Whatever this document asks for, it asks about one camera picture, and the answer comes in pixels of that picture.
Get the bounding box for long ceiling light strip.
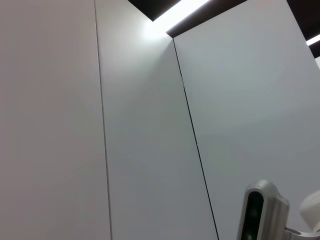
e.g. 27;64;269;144
151;0;210;33

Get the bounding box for short ceiling light strip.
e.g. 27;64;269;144
306;33;320;47

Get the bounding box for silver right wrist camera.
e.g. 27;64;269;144
236;179;291;240

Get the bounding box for silver right camera mount bracket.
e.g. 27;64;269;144
282;223;320;240

